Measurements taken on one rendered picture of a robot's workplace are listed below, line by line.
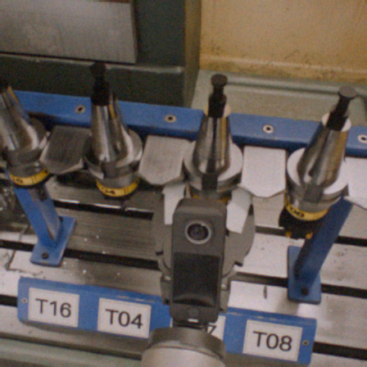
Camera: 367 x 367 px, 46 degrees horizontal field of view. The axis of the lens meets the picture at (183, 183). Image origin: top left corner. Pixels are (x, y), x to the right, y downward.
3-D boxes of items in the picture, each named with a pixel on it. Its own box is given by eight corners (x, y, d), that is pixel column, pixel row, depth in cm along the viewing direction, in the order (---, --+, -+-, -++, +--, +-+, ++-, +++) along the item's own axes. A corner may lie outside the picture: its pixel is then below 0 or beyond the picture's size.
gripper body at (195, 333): (168, 256, 50) (147, 363, 43) (165, 217, 44) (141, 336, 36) (233, 265, 50) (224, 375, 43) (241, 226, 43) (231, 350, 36)
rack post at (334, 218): (320, 304, 69) (388, 192, 46) (287, 299, 70) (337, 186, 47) (318, 251, 76) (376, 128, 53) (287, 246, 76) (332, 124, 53)
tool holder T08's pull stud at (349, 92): (346, 117, 40) (358, 87, 37) (345, 129, 39) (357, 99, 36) (328, 113, 40) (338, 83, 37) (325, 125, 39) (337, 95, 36)
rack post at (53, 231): (59, 267, 74) (2, 147, 51) (29, 263, 74) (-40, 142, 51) (77, 219, 80) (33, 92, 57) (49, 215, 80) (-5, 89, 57)
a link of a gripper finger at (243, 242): (224, 202, 48) (192, 267, 43) (224, 193, 46) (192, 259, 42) (264, 217, 47) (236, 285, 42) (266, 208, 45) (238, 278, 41)
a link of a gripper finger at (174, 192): (160, 189, 54) (167, 254, 49) (157, 158, 50) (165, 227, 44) (184, 187, 54) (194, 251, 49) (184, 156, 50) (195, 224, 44)
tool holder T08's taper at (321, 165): (341, 159, 46) (362, 111, 40) (337, 190, 43) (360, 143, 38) (299, 150, 46) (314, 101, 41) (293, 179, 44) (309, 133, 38)
